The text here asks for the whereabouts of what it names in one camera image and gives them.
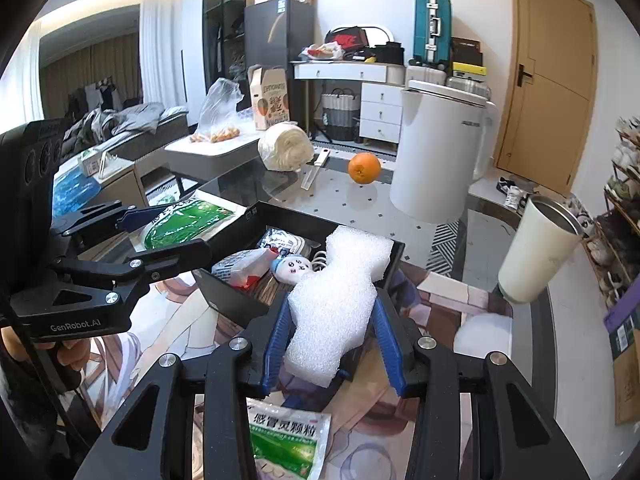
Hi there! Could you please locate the purple box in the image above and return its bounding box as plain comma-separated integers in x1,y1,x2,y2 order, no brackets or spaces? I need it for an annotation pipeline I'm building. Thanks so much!
602,300,640,333

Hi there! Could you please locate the clear plastic bag of fruit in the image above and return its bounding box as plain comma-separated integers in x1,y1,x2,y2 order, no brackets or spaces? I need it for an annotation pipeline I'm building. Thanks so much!
189,78,246,144

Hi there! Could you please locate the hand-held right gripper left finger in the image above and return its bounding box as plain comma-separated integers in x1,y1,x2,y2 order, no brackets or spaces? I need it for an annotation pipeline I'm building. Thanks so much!
97,297,293,480

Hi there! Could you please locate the wooden door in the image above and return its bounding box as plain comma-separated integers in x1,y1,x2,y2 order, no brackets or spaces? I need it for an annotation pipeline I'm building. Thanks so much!
494,0,598,198

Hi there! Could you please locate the white knife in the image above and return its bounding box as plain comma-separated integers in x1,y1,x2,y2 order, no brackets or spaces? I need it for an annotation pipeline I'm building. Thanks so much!
300,148,332,191

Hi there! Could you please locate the brown cardboard box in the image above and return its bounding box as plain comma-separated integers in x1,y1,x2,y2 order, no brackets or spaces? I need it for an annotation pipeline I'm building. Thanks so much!
607,320,640,426

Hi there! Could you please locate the grey wicker basket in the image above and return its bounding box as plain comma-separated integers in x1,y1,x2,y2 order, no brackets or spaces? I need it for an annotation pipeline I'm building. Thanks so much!
320,87,362,142

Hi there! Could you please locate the glass door wardrobe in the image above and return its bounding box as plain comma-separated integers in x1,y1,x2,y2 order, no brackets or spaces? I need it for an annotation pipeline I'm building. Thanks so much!
202,0,281,111

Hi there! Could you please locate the teal suitcase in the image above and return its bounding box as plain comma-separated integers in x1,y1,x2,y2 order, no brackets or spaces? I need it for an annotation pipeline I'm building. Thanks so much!
413,0,453,68

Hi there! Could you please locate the small white box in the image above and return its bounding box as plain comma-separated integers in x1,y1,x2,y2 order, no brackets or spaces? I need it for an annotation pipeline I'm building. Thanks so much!
80,149,118,178

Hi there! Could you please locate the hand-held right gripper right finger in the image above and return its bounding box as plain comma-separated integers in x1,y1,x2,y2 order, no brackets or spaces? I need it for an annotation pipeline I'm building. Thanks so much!
372,297,593,480

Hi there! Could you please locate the white foam piece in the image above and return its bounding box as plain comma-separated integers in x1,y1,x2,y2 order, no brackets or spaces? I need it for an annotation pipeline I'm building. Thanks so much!
284,225,394,389

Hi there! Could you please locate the person's left hand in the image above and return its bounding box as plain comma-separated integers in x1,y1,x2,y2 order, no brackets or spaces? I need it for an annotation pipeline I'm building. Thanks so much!
0,326,96,388

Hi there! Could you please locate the white suitcase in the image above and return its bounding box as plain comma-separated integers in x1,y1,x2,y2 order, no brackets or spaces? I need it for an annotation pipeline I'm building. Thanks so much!
404,64,448,86

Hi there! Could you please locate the green medicine packet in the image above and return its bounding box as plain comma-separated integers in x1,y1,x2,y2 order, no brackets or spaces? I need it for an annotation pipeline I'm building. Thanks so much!
137,199,248,252
245,397,333,480

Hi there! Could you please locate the brown curtain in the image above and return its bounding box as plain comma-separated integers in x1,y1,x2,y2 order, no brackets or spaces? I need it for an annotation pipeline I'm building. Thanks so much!
42,35,141,111

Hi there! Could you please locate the bed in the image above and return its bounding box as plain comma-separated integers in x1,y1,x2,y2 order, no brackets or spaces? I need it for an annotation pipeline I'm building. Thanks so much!
65,102,191,161

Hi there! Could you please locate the plate of food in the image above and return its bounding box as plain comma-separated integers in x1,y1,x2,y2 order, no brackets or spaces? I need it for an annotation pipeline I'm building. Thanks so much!
299,42,346,62

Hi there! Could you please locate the white framed mirror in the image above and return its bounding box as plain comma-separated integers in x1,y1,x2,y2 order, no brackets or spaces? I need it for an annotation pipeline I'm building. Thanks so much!
350,24,396,43

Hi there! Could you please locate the white wrapped round bundle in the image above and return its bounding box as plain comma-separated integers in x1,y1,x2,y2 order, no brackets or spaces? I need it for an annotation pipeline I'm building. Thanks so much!
257,122,316,172

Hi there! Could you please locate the white plush toy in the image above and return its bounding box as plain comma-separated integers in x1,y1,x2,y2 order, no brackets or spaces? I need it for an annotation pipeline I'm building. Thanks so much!
270,255,316,286

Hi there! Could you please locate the printed fruit carton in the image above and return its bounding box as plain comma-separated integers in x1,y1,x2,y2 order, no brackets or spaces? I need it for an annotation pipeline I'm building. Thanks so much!
247,64,291,132

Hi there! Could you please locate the white cylindrical bin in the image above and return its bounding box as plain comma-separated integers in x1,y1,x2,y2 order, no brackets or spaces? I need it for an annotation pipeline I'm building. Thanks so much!
497,194,586,304

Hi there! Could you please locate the clear bag of white laces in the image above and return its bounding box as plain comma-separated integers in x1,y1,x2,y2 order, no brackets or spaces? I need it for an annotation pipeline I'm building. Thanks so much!
257,227,321,261

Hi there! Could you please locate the dark gift box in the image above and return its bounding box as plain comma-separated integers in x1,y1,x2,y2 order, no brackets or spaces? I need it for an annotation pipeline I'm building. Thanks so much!
450,36,485,66

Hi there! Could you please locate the black cardboard box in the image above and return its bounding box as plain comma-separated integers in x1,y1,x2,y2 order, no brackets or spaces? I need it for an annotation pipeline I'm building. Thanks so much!
192,200,406,385

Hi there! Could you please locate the black mini fridge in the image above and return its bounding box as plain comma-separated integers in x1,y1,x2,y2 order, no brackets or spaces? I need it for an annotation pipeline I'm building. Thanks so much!
243,0,317,126

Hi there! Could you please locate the red black sports bag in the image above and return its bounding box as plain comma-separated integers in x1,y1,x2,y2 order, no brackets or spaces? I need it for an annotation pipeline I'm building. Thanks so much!
324,26,368,51

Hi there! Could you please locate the grey clothes pile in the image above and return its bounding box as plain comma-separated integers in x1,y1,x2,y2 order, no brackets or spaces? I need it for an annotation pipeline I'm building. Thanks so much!
75,102,166,136

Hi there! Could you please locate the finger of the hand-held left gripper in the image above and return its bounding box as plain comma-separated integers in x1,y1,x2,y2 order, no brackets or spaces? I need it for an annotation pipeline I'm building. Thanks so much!
49,200,168,241
47,239,215,311

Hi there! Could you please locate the white side table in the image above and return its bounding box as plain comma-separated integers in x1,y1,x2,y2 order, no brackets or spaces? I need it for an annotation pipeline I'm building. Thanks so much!
165,135,266,176

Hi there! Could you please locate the white round appliance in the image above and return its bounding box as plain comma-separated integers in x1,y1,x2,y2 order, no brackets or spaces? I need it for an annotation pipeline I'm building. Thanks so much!
389,79,498,223

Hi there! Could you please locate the white curtain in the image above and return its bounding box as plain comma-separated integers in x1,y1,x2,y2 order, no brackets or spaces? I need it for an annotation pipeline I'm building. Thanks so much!
137,0,186,111

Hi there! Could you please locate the shoe rack with shoes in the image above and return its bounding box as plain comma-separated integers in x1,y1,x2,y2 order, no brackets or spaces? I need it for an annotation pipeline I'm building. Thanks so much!
585,116,640,308

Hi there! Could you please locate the printed desk mat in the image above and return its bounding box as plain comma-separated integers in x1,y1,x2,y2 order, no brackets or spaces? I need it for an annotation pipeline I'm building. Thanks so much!
85,255,516,480

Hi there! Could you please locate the red white plastic packet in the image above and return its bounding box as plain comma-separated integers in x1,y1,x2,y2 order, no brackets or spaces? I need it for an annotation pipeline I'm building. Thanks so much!
212,247,278,288

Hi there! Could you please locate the orange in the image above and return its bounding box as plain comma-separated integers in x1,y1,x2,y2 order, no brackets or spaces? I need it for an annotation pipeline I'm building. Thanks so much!
347,152,382,184

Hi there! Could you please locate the yellow box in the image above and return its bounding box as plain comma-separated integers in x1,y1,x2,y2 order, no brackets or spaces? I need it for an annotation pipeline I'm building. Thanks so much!
452,62,488,80

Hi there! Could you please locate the white dressing table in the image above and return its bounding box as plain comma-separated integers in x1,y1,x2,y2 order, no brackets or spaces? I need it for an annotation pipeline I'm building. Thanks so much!
292,60,406,143

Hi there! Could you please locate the silver suitcase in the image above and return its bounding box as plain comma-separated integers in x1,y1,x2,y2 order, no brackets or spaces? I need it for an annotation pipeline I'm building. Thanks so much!
445,75,493,101

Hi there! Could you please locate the bedside cabinet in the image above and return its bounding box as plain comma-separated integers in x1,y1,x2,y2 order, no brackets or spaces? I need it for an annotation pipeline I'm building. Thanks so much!
52,157,143,221

